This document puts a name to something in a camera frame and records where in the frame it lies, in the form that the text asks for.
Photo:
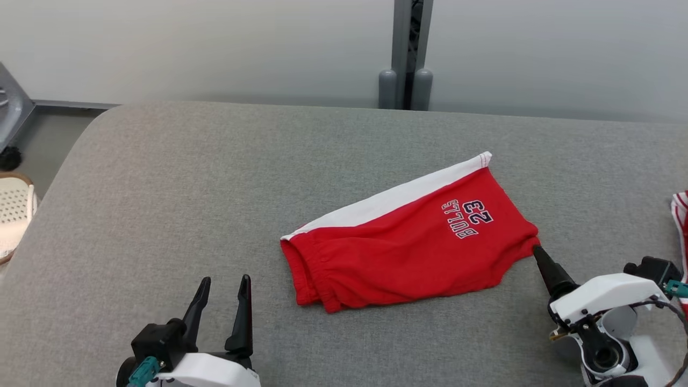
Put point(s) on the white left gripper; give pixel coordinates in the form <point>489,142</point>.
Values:
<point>209,373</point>

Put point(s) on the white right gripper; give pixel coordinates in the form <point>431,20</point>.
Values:
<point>607,295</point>

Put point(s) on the red Bulls 23 jersey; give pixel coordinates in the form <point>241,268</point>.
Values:
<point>682,226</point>

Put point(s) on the red Bulls 23 shorts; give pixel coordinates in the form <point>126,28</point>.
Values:
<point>403,252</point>

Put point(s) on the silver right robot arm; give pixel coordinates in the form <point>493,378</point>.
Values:
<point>653,360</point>

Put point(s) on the grey fabric sofa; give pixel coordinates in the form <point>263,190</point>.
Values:
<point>161,215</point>

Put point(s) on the cream perforated laundry basket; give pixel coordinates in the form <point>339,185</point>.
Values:
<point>16,209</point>

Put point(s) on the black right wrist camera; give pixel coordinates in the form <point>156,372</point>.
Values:
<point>650,269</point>

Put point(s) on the grey partition post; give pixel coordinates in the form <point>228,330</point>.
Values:
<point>400,54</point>

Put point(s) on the grey desk frame with caster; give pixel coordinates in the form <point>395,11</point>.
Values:
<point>13,113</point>

